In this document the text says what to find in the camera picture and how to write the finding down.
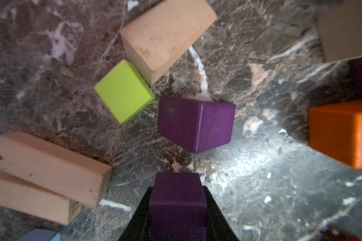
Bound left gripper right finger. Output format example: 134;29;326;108
203;186;239;241

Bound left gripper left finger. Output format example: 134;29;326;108
118;187;152;241

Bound purple cube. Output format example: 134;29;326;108
149;173;208;241

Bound purple bricks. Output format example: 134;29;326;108
158;96;236;154

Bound light blue cube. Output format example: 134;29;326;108
19;229;60;241

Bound natural wood brick pair left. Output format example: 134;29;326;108
0;131;112;226

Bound lime green cube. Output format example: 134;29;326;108
95;60;155;124

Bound orange brick centre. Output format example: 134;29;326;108
308;100;362;169

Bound natural wood brick centre back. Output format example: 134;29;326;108
317;1;362;62

